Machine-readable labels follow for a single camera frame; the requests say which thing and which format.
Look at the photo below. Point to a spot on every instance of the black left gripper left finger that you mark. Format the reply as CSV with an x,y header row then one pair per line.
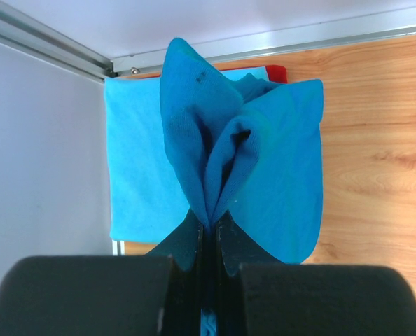
x,y
153,294

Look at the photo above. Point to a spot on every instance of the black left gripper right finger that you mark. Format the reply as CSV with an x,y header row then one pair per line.
x,y
327,301

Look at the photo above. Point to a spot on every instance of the folded light blue t shirt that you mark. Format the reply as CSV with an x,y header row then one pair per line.
x,y
147,201

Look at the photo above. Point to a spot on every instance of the folded red t shirt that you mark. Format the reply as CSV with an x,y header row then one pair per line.
x,y
272,73

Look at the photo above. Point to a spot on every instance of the left aluminium frame post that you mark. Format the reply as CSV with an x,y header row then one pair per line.
x,y
29,36

